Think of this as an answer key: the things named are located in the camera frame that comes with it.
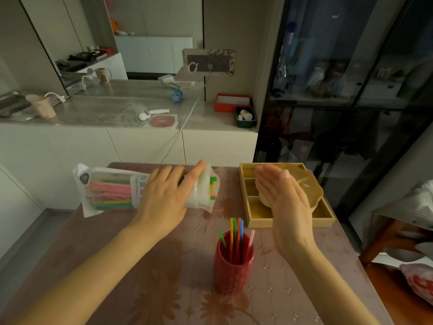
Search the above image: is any person's right hand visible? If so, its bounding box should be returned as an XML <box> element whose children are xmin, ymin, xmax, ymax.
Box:
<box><xmin>254</xmin><ymin>165</ymin><xmax>318</xmax><ymax>262</ymax></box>

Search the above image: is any person's left hand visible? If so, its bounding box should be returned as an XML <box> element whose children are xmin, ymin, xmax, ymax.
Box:
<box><xmin>130</xmin><ymin>160</ymin><xmax>207</xmax><ymax>239</ymax></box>

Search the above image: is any clear bag of colourful straws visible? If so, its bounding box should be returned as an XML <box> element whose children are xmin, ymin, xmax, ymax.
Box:
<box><xmin>73</xmin><ymin>162</ymin><xmax>221</xmax><ymax>218</ymax></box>

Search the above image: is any person's left forearm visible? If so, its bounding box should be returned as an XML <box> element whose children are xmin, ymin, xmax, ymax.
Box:
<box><xmin>9</xmin><ymin>221</ymin><xmax>160</xmax><ymax>325</ymax></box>

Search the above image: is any person's right forearm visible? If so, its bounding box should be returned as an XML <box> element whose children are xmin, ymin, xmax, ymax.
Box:
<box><xmin>275</xmin><ymin>244</ymin><xmax>382</xmax><ymax>325</ymax></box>

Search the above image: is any yellow flower-shaped lid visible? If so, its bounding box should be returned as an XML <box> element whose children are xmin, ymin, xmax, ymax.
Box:
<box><xmin>255</xmin><ymin>165</ymin><xmax>324</xmax><ymax>212</ymax></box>

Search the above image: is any yellow divided tray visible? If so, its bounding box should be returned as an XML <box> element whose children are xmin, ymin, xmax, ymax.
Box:
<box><xmin>239</xmin><ymin>162</ymin><xmax>336</xmax><ymax>229</ymax></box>

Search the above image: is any pink disc in clear packet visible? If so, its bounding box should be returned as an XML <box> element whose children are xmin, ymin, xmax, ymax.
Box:
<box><xmin>140</xmin><ymin>114</ymin><xmax>179</xmax><ymax>130</ymax></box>

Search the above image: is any white low cabinet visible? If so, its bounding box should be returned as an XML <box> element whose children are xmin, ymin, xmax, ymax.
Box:
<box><xmin>0</xmin><ymin>100</ymin><xmax>259</xmax><ymax>211</ymax></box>

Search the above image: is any bunch of loose colourful straws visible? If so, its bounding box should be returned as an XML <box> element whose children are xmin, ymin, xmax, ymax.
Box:
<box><xmin>218</xmin><ymin>218</ymin><xmax>255</xmax><ymax>264</ymax></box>

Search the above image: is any dark green small dish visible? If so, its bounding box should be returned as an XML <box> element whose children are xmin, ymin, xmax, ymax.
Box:
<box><xmin>234</xmin><ymin>106</ymin><xmax>258</xmax><ymax>129</ymax></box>

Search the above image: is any white lint roller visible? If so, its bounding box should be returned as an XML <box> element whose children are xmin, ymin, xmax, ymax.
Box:
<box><xmin>138</xmin><ymin>109</ymin><xmax>170</xmax><ymax>121</ymax></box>

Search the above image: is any red shallow box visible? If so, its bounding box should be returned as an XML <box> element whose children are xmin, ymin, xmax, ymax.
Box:
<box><xmin>214</xmin><ymin>93</ymin><xmax>252</xmax><ymax>113</ymax></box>

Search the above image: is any black glass display cabinet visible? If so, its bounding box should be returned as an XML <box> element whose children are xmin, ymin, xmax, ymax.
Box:
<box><xmin>253</xmin><ymin>0</ymin><xmax>433</xmax><ymax>222</ymax></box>

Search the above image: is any red ribbed cup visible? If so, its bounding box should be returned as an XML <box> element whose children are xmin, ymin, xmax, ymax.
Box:
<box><xmin>213</xmin><ymin>230</ymin><xmax>255</xmax><ymax>295</ymax></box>

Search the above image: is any brown wooden chair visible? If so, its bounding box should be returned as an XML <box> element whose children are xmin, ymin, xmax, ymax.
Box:
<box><xmin>359</xmin><ymin>218</ymin><xmax>433</xmax><ymax>268</ymax></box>

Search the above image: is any pink floral tablecloth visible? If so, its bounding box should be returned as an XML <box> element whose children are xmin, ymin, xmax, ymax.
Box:
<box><xmin>0</xmin><ymin>162</ymin><xmax>395</xmax><ymax>325</ymax></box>

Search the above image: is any red and white plastic bag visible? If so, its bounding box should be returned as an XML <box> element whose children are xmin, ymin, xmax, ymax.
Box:
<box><xmin>400</xmin><ymin>263</ymin><xmax>433</xmax><ymax>306</ymax></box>

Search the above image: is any pink plastic cup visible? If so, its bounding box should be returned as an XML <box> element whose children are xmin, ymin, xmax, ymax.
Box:
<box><xmin>25</xmin><ymin>94</ymin><xmax>57</xmax><ymax>119</ymax></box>

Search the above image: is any metal tray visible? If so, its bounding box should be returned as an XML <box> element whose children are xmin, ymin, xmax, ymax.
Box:
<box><xmin>0</xmin><ymin>91</ymin><xmax>32</xmax><ymax>118</ymax></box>

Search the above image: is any white power cable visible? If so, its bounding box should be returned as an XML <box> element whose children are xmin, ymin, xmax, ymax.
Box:
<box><xmin>162</xmin><ymin>63</ymin><xmax>214</xmax><ymax>163</ymax></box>

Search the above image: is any wall socket with floral frame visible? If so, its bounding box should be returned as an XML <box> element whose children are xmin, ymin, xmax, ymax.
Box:
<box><xmin>202</xmin><ymin>49</ymin><xmax>236</xmax><ymax>77</ymax></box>

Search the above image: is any wall mirror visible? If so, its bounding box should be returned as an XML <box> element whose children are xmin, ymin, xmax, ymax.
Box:
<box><xmin>18</xmin><ymin>0</ymin><xmax>204</xmax><ymax>97</ymax></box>

